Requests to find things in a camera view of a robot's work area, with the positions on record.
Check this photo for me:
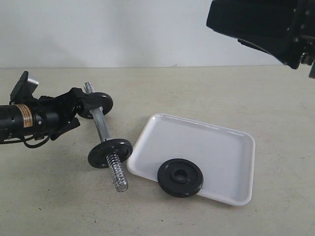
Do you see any chrome dumbbell bar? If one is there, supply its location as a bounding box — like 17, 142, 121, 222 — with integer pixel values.
83, 82, 129, 193

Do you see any black weight plate far end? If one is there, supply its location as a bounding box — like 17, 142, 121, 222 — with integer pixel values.
79, 92, 113, 119

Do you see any white rectangular plastic tray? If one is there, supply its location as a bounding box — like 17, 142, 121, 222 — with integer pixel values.
126, 113, 255, 206

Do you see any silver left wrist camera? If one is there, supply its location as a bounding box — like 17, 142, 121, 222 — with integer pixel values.
9, 71, 39, 104

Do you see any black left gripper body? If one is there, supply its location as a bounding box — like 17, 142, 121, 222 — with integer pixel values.
39, 88, 84, 134

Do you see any black weight plate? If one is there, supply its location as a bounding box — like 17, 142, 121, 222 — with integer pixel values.
157, 158, 204, 198
88, 138, 133, 169

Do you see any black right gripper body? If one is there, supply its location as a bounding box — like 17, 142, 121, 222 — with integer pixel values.
293, 0, 315, 79

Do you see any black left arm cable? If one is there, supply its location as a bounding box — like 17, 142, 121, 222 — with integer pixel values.
4, 132, 51, 149

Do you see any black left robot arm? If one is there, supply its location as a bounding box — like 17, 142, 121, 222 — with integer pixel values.
0, 88, 113, 144

